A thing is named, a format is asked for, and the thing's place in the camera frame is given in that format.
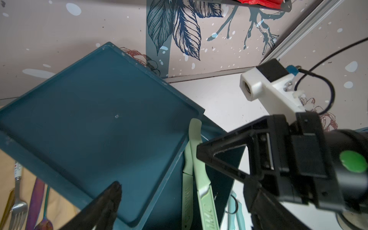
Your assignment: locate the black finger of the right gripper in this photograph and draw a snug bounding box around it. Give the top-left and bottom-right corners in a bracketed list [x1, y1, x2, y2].
[196, 115, 288, 183]

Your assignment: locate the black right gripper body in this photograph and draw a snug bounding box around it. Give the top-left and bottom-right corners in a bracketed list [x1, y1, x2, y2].
[250, 112, 345, 211]

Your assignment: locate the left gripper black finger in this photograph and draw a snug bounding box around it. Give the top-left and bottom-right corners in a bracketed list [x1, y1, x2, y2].
[62, 181, 122, 230]

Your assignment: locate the green fruit knife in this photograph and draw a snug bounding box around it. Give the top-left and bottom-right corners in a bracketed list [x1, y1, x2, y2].
[182, 143, 194, 230]
[189, 118, 219, 230]

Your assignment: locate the teal drawer cabinet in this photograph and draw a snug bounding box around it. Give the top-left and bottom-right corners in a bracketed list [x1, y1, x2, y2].
[1, 42, 204, 230]

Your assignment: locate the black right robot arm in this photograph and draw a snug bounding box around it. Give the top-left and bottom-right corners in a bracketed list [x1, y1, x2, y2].
[196, 112, 368, 213]

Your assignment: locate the iridescent purple spoon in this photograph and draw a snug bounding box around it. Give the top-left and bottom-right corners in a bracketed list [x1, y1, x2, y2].
[25, 178, 45, 230]

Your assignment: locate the silver fork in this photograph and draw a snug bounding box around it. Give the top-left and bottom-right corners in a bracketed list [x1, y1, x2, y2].
[9, 161, 28, 230]

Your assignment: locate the gold cutlery piece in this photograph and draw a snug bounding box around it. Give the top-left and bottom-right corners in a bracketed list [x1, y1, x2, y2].
[1, 189, 15, 230]

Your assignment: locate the Chuba cassava chips bag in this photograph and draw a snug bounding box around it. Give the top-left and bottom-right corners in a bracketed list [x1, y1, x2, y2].
[237, 0, 284, 10]

